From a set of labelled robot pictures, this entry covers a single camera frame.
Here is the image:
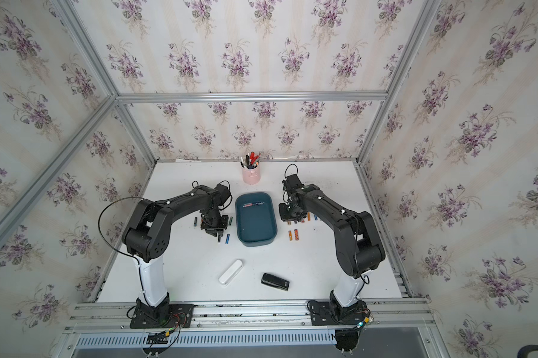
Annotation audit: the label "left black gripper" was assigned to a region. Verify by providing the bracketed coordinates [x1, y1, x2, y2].
[202, 209, 230, 237]

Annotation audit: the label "teal plastic storage box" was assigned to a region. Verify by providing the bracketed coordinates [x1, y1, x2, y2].
[236, 192, 277, 248]

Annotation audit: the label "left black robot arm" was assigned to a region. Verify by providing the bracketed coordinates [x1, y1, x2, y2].
[122, 180, 233, 310]

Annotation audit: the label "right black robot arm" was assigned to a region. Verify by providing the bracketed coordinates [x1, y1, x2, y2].
[279, 174, 386, 309]

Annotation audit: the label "long red battery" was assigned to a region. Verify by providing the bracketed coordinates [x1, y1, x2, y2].
[243, 201, 264, 207]

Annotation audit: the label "pink pen cup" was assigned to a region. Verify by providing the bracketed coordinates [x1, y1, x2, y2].
[242, 165, 261, 185]

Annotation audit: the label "white rectangular case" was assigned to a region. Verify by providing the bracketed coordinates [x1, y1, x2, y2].
[218, 259, 244, 286]

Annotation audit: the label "pens in cup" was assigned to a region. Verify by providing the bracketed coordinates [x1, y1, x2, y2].
[241, 152, 259, 170]

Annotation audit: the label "black stapler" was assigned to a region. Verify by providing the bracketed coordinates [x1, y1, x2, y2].
[261, 273, 290, 291]

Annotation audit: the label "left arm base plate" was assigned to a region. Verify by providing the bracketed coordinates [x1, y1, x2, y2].
[130, 304, 195, 329]

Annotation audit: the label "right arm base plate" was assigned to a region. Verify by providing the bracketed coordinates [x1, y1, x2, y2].
[306, 300, 371, 328]

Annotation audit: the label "aluminium front rail frame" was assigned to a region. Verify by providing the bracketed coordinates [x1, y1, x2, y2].
[51, 298, 449, 357]

